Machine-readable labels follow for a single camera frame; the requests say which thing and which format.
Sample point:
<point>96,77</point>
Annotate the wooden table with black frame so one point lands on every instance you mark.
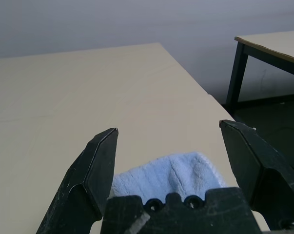
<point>271,41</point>

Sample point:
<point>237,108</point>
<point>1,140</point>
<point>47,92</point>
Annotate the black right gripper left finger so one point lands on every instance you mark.
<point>88,175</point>

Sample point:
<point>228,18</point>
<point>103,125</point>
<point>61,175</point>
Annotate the light blue folded towel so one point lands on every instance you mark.
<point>173,170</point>

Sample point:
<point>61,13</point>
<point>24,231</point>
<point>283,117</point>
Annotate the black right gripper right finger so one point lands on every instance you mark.
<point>259,170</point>

